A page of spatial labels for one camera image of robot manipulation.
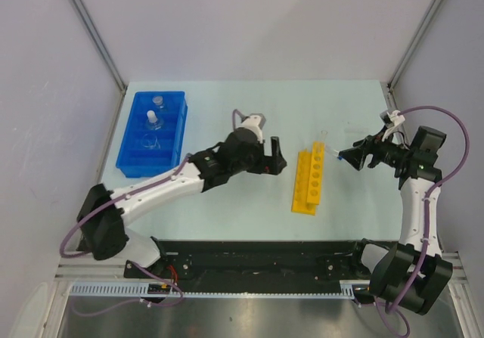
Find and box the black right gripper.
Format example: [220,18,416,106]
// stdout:
[339,125,413,171]

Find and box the blue capped small tube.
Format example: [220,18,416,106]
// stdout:
[324,145,343,160]

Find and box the yellow test tube rack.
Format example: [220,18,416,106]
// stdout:
[291,141,324,216]

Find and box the clear glass test tube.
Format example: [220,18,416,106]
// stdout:
[318,130,327,155]

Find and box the blue divided plastic bin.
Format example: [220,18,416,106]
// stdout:
[116,91,188,178]

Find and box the clear glass beaker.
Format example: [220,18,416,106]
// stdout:
[140,133,160,150]

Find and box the glass flask with white stopper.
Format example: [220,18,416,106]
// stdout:
[146,110,164,130]

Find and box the small clear glass flask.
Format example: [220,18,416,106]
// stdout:
[152,95,165,110]

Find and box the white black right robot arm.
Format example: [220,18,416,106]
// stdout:
[338,126,452,315]

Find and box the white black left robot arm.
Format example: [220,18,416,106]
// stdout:
[78,128,287,278]

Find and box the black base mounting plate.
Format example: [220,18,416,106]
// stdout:
[77,239,402,305]

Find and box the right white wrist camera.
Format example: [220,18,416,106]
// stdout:
[380,110,405,141]

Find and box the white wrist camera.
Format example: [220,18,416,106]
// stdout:
[380,110,405,141]
[240,113,266,144]

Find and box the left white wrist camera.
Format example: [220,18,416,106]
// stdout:
[240,113,266,144]

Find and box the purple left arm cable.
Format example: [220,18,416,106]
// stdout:
[60,109,243,318]

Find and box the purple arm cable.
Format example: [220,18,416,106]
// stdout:
[372,105,470,338]
[60,109,243,318]

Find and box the white slotted cable duct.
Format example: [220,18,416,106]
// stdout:
[70,281,368,299]

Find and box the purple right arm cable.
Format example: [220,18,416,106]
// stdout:
[372,105,470,338]

